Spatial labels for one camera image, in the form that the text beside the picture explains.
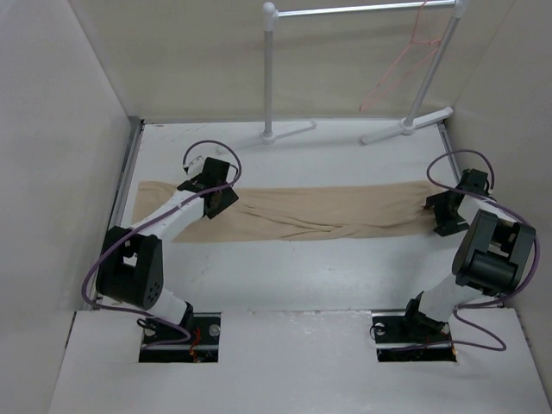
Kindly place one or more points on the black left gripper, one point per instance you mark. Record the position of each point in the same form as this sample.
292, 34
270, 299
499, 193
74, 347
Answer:
228, 199

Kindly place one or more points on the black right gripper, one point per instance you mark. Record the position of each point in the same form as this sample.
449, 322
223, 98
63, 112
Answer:
445, 225

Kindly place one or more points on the beige trousers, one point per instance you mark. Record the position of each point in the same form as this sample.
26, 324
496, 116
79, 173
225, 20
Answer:
318, 213

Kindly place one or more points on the pink wire hanger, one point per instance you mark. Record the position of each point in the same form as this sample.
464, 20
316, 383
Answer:
393, 77

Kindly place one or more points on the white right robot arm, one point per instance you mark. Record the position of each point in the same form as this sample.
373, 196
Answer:
491, 258

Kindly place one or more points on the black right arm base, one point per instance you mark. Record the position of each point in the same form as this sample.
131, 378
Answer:
408, 336

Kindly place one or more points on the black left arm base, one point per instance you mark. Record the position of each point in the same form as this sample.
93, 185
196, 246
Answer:
163, 344

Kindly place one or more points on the white clothes rack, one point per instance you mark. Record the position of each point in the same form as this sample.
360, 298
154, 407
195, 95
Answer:
407, 125

